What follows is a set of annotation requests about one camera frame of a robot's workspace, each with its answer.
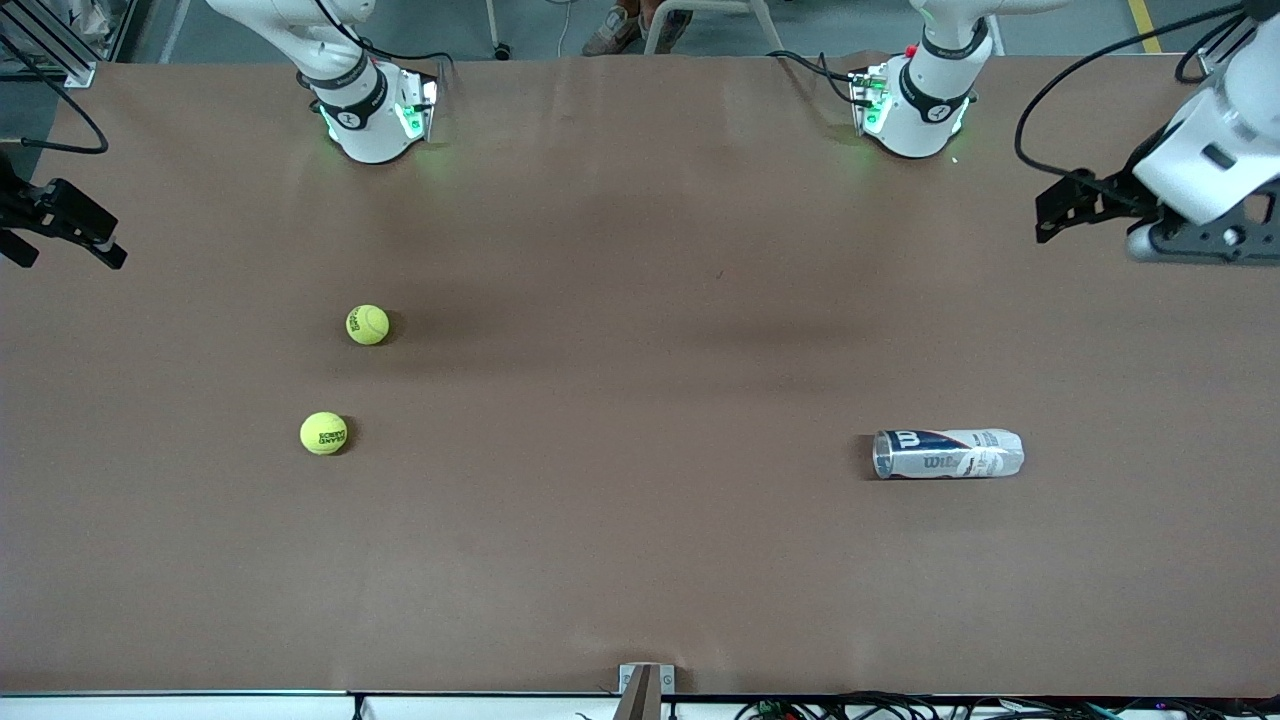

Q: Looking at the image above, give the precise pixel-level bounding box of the clear tennis ball can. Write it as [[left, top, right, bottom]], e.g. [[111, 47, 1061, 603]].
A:
[[872, 428, 1026, 481]]

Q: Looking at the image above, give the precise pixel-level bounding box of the yellow-green tennis ball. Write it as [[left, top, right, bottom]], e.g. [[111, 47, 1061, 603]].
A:
[[345, 304, 391, 347], [299, 411, 349, 457]]

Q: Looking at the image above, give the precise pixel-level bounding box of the brown paper table cover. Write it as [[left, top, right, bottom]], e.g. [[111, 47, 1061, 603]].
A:
[[0, 50, 1280, 699]]

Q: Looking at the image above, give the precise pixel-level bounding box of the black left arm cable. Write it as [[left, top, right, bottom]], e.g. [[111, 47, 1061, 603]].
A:
[[1015, 0, 1251, 201]]

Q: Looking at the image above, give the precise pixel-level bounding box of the thin black cable loop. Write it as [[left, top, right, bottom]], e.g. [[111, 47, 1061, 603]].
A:
[[1174, 12, 1253, 86]]

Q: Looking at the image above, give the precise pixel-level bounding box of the black left base cable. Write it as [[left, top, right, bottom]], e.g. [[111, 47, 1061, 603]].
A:
[[765, 50, 871, 106]]

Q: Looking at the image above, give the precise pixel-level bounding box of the black base cable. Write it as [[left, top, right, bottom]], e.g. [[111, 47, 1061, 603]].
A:
[[765, 50, 871, 106], [355, 38, 457, 79]]

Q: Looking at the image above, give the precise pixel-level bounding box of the white stool frame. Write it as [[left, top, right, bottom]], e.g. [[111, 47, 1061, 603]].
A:
[[643, 0, 787, 57]]

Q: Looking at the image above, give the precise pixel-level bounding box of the black right base cable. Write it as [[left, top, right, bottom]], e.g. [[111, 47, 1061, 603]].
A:
[[355, 38, 457, 79]]

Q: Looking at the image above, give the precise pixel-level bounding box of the tangle of black cables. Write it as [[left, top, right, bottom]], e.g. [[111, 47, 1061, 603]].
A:
[[735, 690, 1280, 720]]

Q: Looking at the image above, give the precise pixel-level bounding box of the metal bracket with wooden post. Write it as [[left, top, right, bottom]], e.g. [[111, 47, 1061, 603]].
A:
[[615, 663, 677, 720]]

